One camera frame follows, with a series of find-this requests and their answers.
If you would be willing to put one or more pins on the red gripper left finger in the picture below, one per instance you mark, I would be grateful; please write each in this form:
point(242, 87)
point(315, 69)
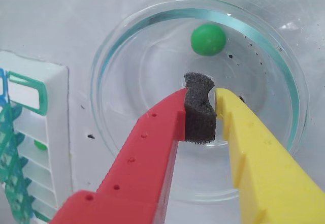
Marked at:
point(137, 170)

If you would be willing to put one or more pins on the clear glass bowl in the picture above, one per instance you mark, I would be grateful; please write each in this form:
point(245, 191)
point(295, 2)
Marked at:
point(152, 56)

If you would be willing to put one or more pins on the small black speck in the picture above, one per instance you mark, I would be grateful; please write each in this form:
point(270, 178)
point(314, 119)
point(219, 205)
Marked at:
point(82, 107)
point(91, 136)
point(242, 98)
point(230, 56)

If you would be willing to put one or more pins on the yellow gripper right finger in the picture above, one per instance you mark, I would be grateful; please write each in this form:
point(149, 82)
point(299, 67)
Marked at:
point(266, 170)

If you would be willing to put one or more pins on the green round pill ball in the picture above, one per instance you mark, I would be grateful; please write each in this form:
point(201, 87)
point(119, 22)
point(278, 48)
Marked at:
point(208, 39)
point(40, 145)

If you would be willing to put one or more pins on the blue green pill organizer box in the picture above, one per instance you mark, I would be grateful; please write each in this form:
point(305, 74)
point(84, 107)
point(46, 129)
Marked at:
point(58, 107)

